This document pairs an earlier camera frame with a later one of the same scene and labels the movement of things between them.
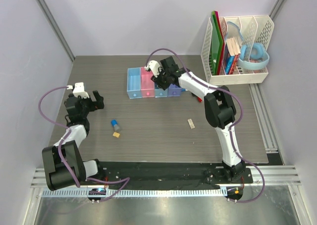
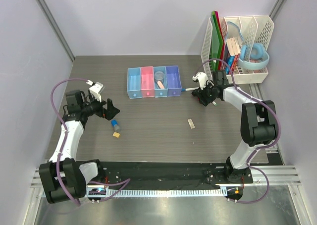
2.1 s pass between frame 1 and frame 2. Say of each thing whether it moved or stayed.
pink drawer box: stayed
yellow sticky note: stayed
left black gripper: moved
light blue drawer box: stayed
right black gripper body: moved
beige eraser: stayed
